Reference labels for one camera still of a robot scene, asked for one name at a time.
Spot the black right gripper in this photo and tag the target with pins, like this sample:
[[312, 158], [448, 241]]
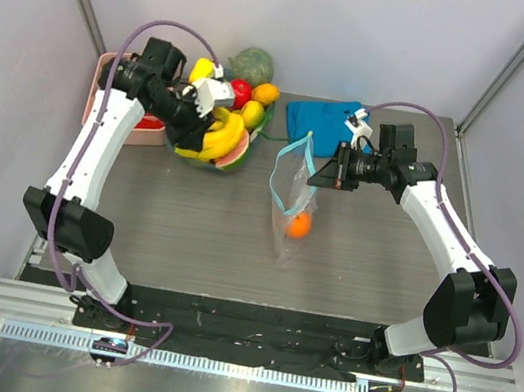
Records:
[[341, 166]]

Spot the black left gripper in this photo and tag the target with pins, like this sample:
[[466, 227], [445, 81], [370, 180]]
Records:
[[190, 137]]

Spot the yellow banana bunch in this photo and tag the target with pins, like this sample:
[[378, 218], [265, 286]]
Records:
[[224, 136]]

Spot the clear zip top bag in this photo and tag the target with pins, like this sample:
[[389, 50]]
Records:
[[290, 195]]

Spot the orange fruit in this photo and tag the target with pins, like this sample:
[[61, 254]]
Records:
[[299, 226]]

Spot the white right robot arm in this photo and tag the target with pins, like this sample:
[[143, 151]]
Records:
[[468, 307]]

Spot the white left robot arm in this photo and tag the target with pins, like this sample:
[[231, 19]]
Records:
[[64, 211]]

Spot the green fruit basket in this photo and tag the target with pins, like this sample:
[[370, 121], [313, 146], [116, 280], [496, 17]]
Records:
[[253, 134]]

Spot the watermelon slice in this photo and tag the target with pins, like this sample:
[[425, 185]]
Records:
[[231, 159]]

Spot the blue folded cloth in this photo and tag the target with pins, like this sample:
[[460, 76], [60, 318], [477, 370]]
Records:
[[325, 119]]

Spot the pink organizer tray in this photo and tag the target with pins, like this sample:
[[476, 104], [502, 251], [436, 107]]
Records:
[[149, 131]]

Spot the yellow lemon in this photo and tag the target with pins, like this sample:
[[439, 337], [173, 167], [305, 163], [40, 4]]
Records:
[[252, 114]]

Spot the yellow bell pepper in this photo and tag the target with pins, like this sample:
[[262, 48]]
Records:
[[203, 68]]

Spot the red apple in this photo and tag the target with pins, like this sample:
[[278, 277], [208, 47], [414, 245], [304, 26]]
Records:
[[242, 91]]

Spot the orange yellow mango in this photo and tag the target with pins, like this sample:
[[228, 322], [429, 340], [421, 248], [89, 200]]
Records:
[[265, 94]]

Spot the green melon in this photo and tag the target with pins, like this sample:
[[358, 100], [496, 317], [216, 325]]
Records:
[[254, 65]]

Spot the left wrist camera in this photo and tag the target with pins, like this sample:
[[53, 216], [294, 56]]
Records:
[[209, 93]]

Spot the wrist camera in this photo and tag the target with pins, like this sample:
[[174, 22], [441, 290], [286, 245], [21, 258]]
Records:
[[209, 93], [360, 129]]

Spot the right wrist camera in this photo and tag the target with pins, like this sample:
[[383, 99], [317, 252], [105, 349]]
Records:
[[360, 129]]

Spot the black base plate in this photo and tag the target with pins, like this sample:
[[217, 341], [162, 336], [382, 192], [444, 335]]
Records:
[[283, 340]]

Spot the white slotted cable duct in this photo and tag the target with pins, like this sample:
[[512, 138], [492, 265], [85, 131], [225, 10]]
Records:
[[97, 345]]

